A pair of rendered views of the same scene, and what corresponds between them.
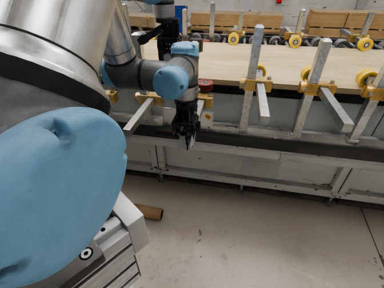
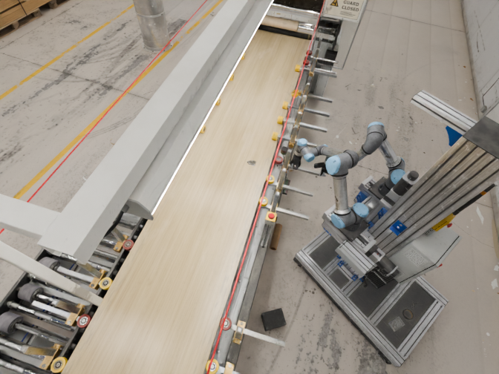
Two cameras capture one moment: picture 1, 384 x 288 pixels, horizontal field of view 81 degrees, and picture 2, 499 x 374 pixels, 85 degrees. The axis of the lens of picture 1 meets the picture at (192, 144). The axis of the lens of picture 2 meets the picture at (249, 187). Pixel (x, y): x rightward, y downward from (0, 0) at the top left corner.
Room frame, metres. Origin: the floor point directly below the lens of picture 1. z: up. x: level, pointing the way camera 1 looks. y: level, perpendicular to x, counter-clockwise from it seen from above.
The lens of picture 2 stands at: (1.30, 1.66, 2.92)
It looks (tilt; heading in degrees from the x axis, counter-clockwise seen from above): 56 degrees down; 270
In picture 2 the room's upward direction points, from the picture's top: 6 degrees clockwise
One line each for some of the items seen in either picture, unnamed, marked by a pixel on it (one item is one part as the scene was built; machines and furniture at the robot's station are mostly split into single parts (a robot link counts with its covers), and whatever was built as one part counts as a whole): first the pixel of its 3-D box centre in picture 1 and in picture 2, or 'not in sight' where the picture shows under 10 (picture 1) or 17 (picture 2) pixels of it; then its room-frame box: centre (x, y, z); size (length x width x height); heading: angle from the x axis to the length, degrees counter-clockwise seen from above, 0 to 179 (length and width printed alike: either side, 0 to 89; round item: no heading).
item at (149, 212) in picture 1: (140, 210); (275, 236); (0.95, 0.35, 0.04); 0.30 x 0.08 x 0.08; 79
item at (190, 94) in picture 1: (186, 91); not in sight; (0.63, 0.02, 1.05); 0.08 x 0.08 x 0.05
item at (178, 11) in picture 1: (178, 20); not in sight; (6.90, 0.37, 0.36); 0.59 x 0.57 x 0.73; 165
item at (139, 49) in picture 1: (143, 86); (280, 185); (1.04, 0.24, 0.89); 0.03 x 0.03 x 0.48; 79
